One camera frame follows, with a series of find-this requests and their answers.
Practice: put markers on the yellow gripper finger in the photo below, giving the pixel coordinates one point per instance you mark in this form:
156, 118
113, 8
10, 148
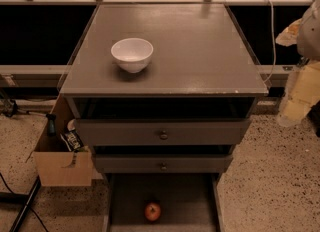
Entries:
289, 35
302, 92

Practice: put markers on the red apple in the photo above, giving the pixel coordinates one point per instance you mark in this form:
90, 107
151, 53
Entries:
152, 211

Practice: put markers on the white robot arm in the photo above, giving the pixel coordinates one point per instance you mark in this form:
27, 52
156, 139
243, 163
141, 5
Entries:
308, 39

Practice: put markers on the grey drawer cabinet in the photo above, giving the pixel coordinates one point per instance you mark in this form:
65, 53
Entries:
200, 71

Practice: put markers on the bottom grey open drawer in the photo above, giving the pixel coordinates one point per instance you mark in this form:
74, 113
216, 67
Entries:
189, 203

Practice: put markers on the top grey drawer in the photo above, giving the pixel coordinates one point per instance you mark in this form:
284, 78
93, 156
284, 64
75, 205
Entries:
102, 133

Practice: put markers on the middle grey drawer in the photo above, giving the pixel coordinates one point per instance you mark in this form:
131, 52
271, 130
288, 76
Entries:
162, 163

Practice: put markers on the white ceramic bowl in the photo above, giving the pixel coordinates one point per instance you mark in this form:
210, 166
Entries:
132, 54

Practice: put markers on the dark snack packet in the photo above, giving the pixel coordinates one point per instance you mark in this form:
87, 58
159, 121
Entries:
72, 141

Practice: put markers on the dark blue bottle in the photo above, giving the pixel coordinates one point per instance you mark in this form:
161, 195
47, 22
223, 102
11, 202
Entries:
51, 128

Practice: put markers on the metal clamp stand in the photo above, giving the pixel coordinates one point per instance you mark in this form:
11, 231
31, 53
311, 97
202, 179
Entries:
10, 107

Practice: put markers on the black floor bar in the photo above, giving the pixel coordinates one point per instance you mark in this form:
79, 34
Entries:
25, 202

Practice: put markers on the metal rail frame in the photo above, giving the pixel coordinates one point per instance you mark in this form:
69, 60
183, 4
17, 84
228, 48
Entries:
40, 39

